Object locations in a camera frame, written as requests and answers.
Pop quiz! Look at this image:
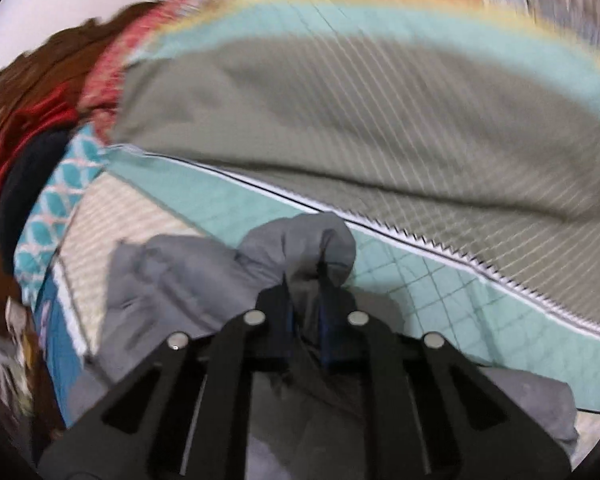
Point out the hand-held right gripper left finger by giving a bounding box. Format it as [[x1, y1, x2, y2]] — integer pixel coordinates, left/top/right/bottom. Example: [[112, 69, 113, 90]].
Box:
[[39, 274, 297, 480]]

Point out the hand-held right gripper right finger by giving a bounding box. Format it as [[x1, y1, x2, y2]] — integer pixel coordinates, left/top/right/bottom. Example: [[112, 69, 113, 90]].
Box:
[[316, 261, 573, 480]]

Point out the grey garment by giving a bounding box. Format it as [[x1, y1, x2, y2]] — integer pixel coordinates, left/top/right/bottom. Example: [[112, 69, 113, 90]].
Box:
[[67, 211, 579, 480]]

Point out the pile of colourful clothes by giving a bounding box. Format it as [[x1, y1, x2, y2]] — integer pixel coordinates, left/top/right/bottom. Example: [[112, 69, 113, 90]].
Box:
[[0, 2, 163, 341]]

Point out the teal quilted bedspread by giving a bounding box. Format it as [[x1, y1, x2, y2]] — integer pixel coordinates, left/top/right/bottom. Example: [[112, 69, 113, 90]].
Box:
[[34, 0, 600, 428]]

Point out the olive grey quilted blanket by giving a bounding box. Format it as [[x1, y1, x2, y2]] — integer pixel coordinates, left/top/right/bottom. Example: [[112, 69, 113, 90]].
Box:
[[109, 35, 600, 346]]

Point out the teal patterned pillow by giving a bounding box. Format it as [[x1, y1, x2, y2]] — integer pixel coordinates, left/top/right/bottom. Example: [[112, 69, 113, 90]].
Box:
[[14, 125, 106, 306]]

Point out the dark navy cloth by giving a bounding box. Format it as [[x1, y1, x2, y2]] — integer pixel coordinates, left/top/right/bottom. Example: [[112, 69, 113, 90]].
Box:
[[0, 130, 73, 276]]

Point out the red patterned cloth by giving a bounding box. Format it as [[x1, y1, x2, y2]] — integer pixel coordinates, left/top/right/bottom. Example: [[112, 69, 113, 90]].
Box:
[[77, 0, 483, 141]]

